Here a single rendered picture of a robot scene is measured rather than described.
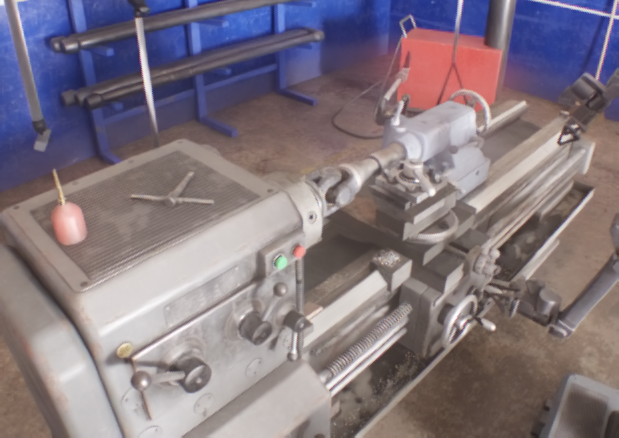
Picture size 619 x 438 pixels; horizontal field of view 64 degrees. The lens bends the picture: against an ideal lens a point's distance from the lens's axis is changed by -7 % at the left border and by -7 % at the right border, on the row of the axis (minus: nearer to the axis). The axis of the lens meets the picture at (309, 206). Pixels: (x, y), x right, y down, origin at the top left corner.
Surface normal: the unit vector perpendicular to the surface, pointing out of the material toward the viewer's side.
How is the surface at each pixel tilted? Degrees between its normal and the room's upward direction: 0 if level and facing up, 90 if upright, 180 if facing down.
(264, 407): 32
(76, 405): 90
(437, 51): 90
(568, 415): 0
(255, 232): 45
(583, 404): 0
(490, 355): 0
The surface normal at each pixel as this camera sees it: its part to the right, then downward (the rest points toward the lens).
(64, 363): 0.52, -0.31
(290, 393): 0.38, -0.51
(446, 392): 0.00, -0.84
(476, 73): -0.41, 0.49
